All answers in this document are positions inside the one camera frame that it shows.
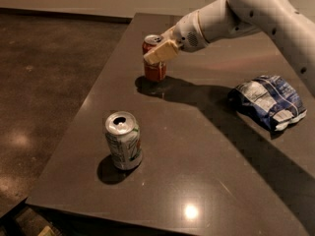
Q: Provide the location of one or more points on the blue white chip bag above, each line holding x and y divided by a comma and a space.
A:
270, 101

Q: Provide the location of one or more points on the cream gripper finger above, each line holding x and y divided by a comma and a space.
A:
164, 51
168, 35

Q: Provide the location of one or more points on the red Coca-Cola can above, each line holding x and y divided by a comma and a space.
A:
156, 72

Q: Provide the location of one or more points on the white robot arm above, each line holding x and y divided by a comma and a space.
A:
292, 33

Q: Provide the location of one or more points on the green white 7up can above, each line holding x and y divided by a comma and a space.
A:
123, 136

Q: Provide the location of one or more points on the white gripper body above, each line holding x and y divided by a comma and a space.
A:
187, 33

